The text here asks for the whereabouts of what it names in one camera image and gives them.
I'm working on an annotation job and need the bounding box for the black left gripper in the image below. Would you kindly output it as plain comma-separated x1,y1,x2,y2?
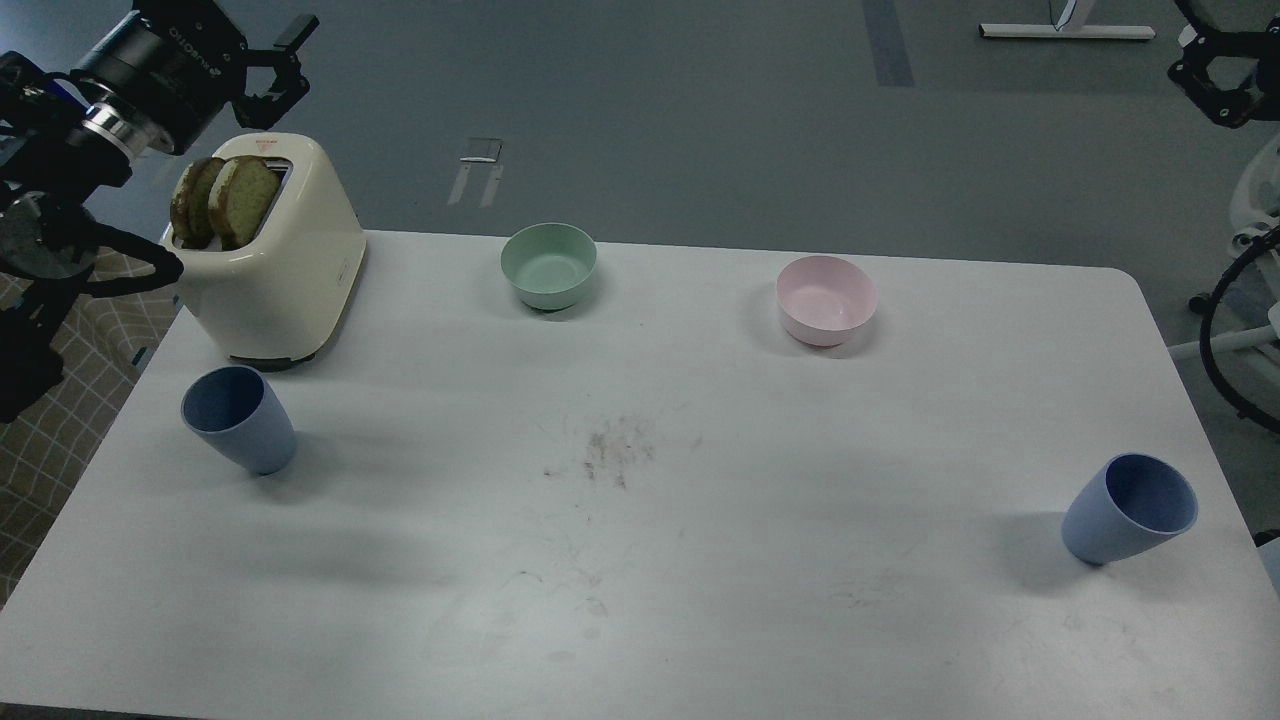
70,1,320,156

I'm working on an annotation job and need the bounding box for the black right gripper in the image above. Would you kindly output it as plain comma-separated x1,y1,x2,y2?
1167,1,1279,129

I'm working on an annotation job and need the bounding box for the blue cup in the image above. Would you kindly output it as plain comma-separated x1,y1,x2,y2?
180,365,297,475
1060,454,1199,566

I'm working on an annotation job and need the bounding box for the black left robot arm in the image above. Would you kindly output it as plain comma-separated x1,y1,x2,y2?
1,1,319,424

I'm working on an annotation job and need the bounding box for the white office chair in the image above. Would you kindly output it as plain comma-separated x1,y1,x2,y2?
1169,135,1280,363

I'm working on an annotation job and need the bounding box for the right toast slice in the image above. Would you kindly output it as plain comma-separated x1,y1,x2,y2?
207,155,282,250

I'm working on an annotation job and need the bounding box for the toast slice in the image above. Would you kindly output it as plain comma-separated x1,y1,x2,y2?
207,155,282,250
170,158,227,249

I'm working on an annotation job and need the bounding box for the left toast slice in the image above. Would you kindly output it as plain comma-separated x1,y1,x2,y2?
170,158,227,249

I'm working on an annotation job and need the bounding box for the cream toaster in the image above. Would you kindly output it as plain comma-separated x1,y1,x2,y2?
161,132,367,368

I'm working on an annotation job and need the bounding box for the floor socket plate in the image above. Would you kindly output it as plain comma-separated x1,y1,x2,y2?
445,136,506,209

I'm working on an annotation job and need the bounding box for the white desk base bar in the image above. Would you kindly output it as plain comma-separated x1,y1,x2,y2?
978,1,1157,42

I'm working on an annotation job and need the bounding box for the green bowl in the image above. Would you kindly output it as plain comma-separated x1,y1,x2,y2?
499,222,598,311

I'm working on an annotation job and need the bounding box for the checkered beige cloth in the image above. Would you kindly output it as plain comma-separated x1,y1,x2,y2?
1,286,179,600

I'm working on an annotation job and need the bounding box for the pink bowl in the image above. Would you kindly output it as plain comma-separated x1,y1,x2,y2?
774,255,881,348

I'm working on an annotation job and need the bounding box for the black cable loop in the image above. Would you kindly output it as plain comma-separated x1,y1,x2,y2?
1198,228,1280,436

